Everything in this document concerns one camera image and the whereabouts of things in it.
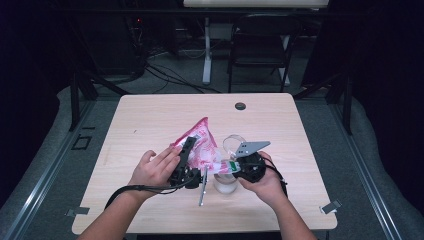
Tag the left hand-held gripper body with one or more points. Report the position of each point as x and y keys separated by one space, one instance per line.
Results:
x=185 y=178

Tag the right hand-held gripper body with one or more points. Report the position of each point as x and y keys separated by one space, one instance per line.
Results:
x=251 y=166

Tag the pink and white plastic bag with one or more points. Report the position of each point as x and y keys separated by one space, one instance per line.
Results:
x=206 y=150

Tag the person's right hand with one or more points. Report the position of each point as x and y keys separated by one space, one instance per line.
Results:
x=270 y=188

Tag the person's left hand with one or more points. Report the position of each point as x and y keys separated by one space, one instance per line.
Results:
x=153 y=171

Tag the black round table grommet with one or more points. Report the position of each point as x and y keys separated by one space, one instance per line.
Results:
x=240 y=106

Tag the white desk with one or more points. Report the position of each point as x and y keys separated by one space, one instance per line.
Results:
x=207 y=66

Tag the white and grey tape strip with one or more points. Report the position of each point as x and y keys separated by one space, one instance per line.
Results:
x=331 y=206

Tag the black metal stand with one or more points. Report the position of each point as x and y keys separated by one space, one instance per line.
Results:
x=347 y=110
x=74 y=100

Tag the black folding chair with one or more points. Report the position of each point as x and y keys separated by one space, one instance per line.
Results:
x=260 y=43

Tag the black equipment cabinet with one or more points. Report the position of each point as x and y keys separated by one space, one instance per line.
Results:
x=110 y=40

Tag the aluminium floor rail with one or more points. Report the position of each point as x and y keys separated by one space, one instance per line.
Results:
x=366 y=173
x=43 y=186

